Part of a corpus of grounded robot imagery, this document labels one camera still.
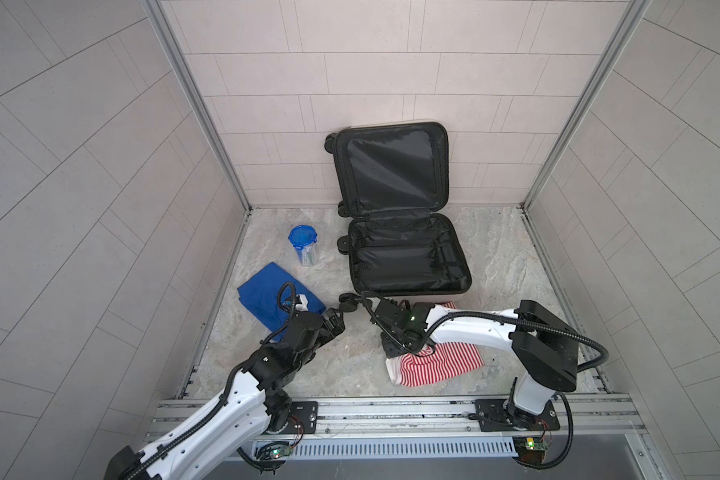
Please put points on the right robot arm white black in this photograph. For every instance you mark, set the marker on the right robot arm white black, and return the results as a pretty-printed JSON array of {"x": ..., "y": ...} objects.
[{"x": 544, "y": 345}]

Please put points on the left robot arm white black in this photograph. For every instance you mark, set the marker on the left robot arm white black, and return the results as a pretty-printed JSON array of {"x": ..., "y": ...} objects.
[{"x": 252, "y": 402}]

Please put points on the left aluminium corner profile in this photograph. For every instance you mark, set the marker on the left aluminium corner profile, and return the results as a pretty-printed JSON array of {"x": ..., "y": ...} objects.
[{"x": 168, "y": 40}]

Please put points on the red white striped garment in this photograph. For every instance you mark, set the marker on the red white striped garment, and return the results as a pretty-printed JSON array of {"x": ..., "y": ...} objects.
[{"x": 434, "y": 364}]

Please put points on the right green circuit board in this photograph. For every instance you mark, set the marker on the right green circuit board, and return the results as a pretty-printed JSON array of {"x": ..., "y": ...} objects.
[{"x": 530, "y": 450}]

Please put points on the right aluminium corner profile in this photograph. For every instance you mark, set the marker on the right aluminium corner profile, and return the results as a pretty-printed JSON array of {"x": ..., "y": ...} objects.
[{"x": 623, "y": 32}]

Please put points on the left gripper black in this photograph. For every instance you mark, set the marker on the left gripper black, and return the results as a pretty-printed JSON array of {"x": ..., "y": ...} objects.
[{"x": 337, "y": 327}]

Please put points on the open black and white suitcase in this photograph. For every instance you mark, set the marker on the open black and white suitcase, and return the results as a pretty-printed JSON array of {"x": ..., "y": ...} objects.
[{"x": 394, "y": 182}]

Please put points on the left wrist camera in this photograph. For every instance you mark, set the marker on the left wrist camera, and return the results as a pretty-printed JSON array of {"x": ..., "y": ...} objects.
[{"x": 301, "y": 303}]

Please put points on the aluminium mounting rail frame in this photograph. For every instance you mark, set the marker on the aluminium mounting rail frame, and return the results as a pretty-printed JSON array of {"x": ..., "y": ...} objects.
[{"x": 438, "y": 427}]

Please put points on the clear jar with blue lid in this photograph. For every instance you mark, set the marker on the clear jar with blue lid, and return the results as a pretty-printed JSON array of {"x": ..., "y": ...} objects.
[{"x": 303, "y": 239}]

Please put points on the aluminium corner profile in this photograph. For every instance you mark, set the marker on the aluminium corner profile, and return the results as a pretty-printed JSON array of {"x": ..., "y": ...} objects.
[
  {"x": 168, "y": 40},
  {"x": 623, "y": 32}
]

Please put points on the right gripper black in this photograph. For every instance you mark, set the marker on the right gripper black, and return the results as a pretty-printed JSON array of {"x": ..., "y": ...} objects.
[{"x": 389, "y": 353}]

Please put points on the left green circuit board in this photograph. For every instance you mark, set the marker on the left green circuit board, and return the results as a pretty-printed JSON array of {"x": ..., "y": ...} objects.
[{"x": 274, "y": 451}]

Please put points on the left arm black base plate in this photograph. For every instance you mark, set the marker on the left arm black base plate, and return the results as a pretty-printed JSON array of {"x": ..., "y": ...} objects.
[{"x": 301, "y": 419}]

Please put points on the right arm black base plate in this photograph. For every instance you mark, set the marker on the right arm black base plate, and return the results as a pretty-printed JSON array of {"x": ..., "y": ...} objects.
[{"x": 492, "y": 416}]

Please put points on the blue cloth garment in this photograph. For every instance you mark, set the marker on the blue cloth garment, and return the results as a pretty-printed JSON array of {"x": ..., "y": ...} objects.
[{"x": 263, "y": 296}]

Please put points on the green circuit board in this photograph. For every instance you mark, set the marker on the green circuit board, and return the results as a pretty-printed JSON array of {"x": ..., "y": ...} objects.
[
  {"x": 530, "y": 450},
  {"x": 274, "y": 451}
]

